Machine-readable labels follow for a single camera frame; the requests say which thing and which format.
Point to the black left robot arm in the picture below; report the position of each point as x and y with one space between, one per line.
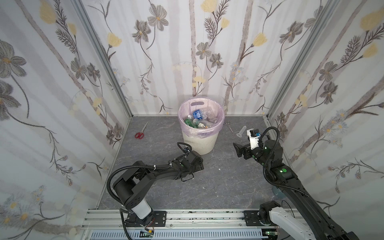
130 184

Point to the green bottle yellow cap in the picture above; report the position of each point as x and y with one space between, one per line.
190 123

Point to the clear bottle blue label front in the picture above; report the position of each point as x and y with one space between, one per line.
202 114

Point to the pink plastic bin liner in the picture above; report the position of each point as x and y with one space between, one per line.
196 103

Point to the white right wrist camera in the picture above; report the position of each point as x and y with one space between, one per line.
254 136

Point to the red handled scissors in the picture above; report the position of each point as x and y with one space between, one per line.
140 135

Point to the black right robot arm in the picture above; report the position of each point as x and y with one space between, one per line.
266 150

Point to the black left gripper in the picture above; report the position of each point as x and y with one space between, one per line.
195 161

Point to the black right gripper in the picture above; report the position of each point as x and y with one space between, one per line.
246 150

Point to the clear square bottle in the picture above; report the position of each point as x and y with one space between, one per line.
202 124

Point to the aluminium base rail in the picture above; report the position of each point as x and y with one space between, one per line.
222 224

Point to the white ribbed waste bin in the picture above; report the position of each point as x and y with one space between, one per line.
202 141

